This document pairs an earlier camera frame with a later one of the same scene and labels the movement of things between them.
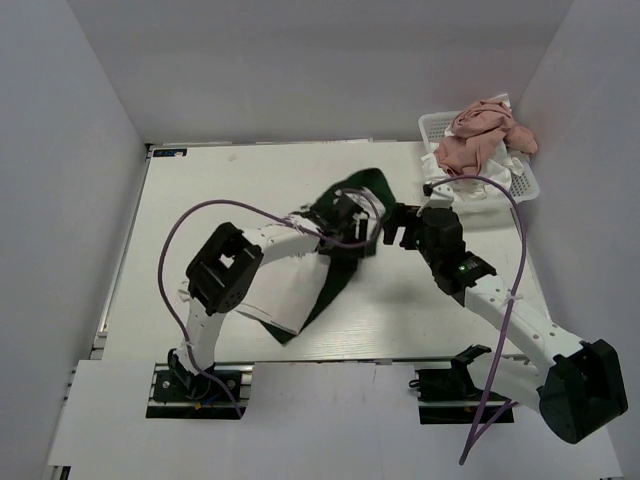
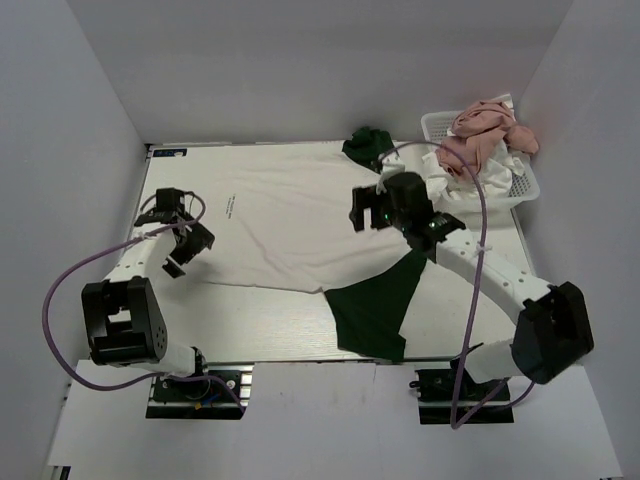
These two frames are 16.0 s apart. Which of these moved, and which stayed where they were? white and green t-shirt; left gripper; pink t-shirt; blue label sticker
Moved: left gripper; white and green t-shirt
Stayed: pink t-shirt; blue label sticker
